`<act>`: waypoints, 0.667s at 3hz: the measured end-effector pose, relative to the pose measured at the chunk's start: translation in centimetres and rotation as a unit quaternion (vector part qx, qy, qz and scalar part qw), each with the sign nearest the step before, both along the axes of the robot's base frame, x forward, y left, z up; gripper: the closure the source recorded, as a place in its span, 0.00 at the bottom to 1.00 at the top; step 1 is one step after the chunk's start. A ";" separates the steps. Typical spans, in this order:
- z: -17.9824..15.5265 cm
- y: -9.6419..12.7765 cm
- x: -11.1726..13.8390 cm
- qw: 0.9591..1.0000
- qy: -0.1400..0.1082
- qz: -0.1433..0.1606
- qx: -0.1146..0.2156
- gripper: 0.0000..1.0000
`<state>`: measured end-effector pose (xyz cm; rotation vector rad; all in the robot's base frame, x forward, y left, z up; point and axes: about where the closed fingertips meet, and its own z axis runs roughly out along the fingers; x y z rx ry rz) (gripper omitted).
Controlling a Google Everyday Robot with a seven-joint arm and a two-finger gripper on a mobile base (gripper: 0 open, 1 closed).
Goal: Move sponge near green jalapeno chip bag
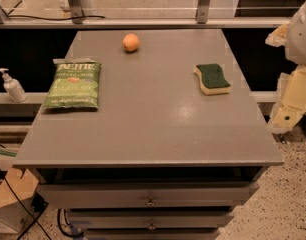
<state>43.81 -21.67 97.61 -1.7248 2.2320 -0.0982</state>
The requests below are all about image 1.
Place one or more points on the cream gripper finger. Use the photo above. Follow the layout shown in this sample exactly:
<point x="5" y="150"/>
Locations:
<point x="278" y="37"/>
<point x="290" y="105"/>

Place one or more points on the green and yellow sponge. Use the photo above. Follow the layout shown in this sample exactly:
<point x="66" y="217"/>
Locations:
<point x="211" y="79"/>

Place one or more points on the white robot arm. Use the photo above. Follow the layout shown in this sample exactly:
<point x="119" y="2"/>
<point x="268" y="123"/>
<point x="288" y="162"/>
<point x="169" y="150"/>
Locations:
<point x="295" y="46"/>

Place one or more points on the green jalapeno chip bag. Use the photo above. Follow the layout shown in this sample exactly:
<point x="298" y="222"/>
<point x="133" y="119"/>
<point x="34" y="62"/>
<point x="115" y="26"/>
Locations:
<point x="75" y="84"/>

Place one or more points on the top grey drawer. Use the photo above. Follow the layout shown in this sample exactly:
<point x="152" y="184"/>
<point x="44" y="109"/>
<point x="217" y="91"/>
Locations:
<point x="147" y="195"/>

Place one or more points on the grey drawer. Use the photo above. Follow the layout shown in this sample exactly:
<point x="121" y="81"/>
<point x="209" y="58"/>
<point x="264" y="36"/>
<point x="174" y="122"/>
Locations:
<point x="150" y="219"/>
<point x="157" y="234"/>
<point x="147" y="195"/>

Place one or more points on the orange fruit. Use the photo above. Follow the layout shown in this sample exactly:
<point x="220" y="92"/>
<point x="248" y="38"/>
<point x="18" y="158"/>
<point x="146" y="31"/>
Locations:
<point x="131" y="43"/>

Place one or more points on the grey drawer cabinet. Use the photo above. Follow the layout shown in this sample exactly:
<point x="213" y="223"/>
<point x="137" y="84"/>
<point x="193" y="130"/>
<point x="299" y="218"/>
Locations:
<point x="153" y="124"/>

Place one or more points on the middle grey drawer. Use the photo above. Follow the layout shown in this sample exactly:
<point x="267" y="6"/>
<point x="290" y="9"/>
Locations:
<point x="150" y="219"/>

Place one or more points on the bottom grey drawer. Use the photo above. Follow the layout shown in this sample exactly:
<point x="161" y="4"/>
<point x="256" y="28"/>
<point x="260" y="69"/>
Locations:
<point x="157" y="234"/>

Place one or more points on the white pump bottle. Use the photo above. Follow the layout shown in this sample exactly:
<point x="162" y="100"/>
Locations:
<point x="13" y="87"/>

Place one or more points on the cardboard box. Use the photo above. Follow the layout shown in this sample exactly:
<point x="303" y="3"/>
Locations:
<point x="16" y="199"/>

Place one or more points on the right metal bracket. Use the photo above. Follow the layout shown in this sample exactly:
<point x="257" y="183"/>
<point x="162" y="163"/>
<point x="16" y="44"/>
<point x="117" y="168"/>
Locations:
<point x="202" y="11"/>

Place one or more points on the metal bracket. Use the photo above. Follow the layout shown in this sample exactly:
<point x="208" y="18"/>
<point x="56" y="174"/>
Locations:
<point x="76" y="11"/>
<point x="202" y="11"/>

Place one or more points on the left metal bracket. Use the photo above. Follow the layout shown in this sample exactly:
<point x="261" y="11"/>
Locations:
<point x="76" y="11"/>

